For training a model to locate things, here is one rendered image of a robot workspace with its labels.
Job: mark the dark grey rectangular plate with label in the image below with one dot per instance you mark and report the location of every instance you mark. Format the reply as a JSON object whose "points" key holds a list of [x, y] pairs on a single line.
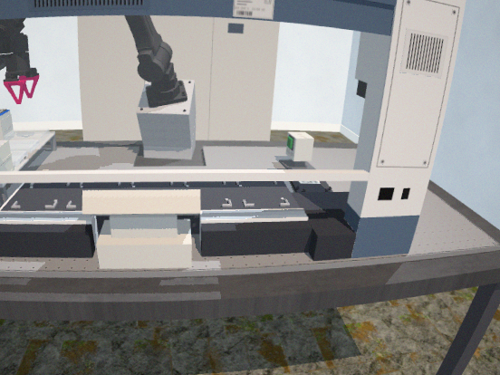
{"points": [[311, 186]]}

